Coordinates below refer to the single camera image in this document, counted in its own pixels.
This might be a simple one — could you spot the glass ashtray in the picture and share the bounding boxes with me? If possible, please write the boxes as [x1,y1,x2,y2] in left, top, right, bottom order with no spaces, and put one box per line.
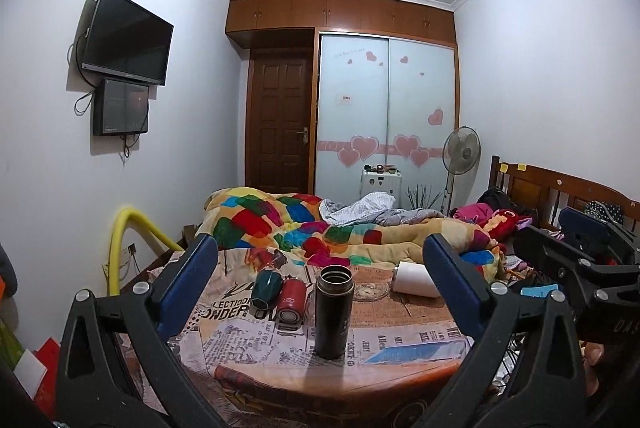
[353,280,391,303]

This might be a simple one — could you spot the red plush toy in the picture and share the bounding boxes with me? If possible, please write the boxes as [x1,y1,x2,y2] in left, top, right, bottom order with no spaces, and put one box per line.
[481,207,533,243]

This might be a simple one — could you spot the dark dried branches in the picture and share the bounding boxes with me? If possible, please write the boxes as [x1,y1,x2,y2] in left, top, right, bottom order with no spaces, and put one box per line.
[406,184,443,212]

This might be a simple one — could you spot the black television cable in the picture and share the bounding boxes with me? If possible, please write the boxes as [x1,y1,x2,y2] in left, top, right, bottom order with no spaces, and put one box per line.
[66,28,101,116]

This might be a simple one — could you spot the red paper bag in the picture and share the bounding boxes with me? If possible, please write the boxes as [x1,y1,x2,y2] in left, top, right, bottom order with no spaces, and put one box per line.
[30,337,63,419]

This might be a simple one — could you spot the wooden bed headboard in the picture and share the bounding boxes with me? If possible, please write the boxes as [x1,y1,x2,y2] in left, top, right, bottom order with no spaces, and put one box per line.
[487,155,640,234]

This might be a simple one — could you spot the person's right hand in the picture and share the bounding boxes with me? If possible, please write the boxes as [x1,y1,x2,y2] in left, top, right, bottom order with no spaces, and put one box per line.
[584,340,621,401]

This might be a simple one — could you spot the black backpack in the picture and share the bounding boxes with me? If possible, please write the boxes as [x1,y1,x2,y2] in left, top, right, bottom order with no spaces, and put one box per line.
[476,187,511,211]

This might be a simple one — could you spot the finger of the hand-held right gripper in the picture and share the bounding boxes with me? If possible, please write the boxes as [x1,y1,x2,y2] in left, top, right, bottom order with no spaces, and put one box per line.
[557,206,640,261]
[514,225,613,311]

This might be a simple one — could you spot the red cup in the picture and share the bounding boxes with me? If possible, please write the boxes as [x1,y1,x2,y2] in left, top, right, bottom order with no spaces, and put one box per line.
[277,277,307,327]

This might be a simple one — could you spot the dark wooden door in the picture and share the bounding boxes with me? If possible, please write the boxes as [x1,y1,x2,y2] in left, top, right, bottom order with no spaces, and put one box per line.
[243,46,315,196]

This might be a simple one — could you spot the blue paper note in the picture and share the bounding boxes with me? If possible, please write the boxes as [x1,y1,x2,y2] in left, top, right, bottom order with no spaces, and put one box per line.
[521,284,560,299]

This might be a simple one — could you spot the dark green cup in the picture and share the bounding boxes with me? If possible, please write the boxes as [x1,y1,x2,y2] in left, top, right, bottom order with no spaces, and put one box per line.
[250,270,285,310]

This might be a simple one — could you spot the white cup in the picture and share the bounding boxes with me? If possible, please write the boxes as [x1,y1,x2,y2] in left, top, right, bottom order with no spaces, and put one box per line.
[391,261,441,299]

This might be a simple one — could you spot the small black wall monitor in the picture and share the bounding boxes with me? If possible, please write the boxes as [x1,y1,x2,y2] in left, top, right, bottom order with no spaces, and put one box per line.
[92,78,150,137]

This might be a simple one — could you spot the wall-mounted black television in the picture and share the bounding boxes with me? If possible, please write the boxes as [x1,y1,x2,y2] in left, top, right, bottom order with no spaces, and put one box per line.
[81,0,175,87]

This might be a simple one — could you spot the standing pedestal fan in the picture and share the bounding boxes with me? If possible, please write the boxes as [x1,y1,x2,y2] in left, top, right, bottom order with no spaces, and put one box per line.
[440,126,482,215]

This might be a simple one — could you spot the pink clothing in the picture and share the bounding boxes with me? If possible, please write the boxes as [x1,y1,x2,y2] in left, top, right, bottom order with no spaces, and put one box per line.
[451,202,496,225]

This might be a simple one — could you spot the wooden overhead cabinet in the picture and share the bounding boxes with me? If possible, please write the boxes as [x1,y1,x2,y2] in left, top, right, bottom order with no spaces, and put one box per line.
[224,0,459,50]

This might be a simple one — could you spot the colourful patchwork quilt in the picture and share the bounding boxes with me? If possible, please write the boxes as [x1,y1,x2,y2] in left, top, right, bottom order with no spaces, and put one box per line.
[196,188,507,281]

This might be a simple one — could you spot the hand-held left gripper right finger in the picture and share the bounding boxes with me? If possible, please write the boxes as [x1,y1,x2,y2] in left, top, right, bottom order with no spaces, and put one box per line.
[422,233,587,428]

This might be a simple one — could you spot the newspaper print tablecloth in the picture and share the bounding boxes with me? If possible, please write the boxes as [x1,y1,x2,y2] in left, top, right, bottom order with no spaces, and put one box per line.
[165,247,476,428]

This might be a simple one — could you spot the tall black thermos cup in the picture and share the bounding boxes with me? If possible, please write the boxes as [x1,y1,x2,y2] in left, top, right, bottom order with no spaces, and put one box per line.
[313,265,355,360]

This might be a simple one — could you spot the frosted sliding-door wardrobe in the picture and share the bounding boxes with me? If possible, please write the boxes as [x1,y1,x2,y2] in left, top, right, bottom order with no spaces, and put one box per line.
[313,29,460,215]

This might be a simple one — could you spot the yellow foam tube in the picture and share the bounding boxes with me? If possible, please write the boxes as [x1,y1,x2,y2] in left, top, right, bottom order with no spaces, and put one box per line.
[109,206,185,296]

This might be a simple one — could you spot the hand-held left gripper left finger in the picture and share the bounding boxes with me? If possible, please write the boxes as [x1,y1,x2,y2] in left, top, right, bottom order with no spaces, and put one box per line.
[55,235,227,428]

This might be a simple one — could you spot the black polka dot bag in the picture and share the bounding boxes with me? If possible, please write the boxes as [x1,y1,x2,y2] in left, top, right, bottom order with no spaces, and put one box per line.
[584,200,625,225]

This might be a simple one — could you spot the grey striped cloth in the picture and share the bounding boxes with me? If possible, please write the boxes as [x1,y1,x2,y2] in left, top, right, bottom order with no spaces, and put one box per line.
[319,191,441,227]

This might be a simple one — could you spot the round wooden table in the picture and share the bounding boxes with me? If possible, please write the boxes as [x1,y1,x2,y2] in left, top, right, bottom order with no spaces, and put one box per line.
[212,355,463,428]

